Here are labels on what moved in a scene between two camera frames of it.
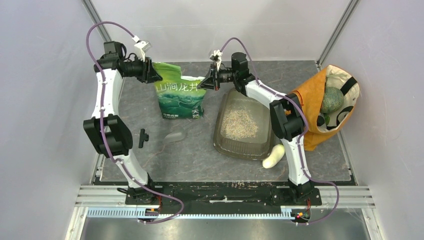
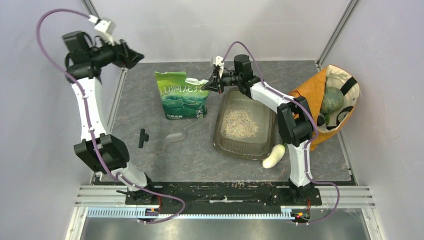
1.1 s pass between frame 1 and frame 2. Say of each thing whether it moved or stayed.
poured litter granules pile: stayed
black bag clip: stayed
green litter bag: moved
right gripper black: stayed
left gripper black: moved
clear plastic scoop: stayed
